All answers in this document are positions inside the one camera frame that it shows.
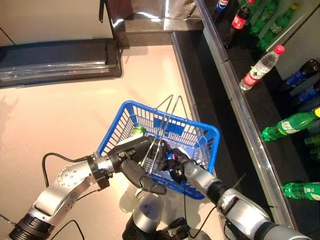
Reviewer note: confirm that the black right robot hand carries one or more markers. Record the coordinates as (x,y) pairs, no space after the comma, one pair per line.
(165,163)

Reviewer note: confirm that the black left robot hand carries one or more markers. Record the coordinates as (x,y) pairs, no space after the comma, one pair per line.
(135,172)

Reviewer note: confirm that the Pepsi bottle blue cap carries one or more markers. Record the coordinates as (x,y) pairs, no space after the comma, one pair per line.
(308,95)
(221,7)
(296,78)
(172,155)

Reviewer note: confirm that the blue plastic shopping basket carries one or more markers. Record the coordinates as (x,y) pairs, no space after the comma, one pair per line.
(165,126)

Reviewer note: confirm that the Coca-Cola bottle red cap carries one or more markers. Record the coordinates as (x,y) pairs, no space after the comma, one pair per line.
(238,22)

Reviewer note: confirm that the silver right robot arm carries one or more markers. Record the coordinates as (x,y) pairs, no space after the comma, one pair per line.
(240,210)

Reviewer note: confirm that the silver right robot leg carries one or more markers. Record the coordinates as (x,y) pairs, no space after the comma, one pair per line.
(176,228)

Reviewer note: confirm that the thin white zip tie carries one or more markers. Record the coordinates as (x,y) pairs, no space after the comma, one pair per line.
(240,180)

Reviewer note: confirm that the black base shelf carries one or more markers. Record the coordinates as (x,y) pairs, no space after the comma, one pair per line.
(200,75)

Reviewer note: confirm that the green Sprite bottle yellow cap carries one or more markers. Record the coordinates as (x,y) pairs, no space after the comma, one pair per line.
(287,126)
(277,28)
(262,17)

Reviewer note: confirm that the water bottle red cap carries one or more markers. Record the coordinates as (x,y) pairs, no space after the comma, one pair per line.
(260,67)

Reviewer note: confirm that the stainless steel clad column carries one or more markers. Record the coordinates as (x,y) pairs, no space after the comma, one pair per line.
(150,25)

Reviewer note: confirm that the black side shelf unit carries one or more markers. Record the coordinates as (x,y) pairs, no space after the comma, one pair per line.
(50,55)

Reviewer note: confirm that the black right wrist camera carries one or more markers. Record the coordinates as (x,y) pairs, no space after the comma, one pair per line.
(179,175)

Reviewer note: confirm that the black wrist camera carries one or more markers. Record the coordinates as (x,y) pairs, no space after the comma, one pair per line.
(179,175)
(102,180)

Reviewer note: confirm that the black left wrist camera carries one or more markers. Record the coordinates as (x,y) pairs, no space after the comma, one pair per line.
(102,180)

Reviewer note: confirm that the black shelf board clear rail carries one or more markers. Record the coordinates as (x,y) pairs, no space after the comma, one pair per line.
(272,110)
(237,52)

